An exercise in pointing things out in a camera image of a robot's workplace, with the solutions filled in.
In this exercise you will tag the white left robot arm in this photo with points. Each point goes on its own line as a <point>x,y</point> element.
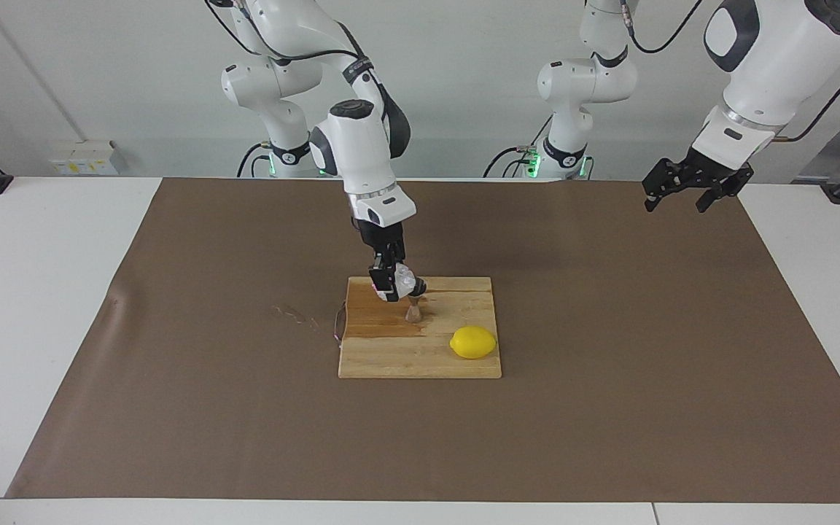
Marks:
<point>770,65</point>

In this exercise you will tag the white yellow wall box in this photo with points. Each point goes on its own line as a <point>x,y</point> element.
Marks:
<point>84,157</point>

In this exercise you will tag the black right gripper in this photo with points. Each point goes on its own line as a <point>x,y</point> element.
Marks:
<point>380,237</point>

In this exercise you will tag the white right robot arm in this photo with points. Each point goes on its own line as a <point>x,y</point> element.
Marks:
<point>362,153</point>

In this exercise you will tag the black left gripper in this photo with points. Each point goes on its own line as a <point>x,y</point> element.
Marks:
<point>719,171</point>

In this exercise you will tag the stainless steel jigger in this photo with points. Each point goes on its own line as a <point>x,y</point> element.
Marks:
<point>414,313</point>

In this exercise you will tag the wooden cutting board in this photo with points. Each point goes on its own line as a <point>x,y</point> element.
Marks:
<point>391,357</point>

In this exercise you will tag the yellow lemon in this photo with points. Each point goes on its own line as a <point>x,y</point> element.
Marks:
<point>473,343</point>

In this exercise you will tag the clear plastic cup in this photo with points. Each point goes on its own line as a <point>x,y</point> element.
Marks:
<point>405,281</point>

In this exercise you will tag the brown paper mat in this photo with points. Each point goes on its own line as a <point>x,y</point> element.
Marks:
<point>245,437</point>

